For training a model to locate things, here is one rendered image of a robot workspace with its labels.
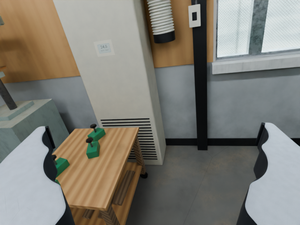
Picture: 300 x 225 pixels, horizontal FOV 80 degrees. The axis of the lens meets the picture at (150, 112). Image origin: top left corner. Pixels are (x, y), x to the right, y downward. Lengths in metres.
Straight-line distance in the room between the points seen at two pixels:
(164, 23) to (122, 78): 0.47
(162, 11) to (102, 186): 1.10
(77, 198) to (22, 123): 0.90
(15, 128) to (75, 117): 0.67
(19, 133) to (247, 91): 1.86
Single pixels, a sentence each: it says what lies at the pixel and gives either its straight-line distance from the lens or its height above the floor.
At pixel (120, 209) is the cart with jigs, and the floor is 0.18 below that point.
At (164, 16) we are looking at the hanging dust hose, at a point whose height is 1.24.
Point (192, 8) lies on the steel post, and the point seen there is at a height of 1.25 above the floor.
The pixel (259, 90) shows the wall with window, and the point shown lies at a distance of 1.72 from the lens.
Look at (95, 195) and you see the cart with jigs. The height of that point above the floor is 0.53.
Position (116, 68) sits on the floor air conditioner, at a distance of 1.35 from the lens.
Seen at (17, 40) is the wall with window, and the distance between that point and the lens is 2.14.
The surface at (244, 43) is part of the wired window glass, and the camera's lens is 1.64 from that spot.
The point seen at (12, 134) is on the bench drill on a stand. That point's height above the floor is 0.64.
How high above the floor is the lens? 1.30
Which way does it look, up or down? 30 degrees down
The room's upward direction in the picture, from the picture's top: 11 degrees counter-clockwise
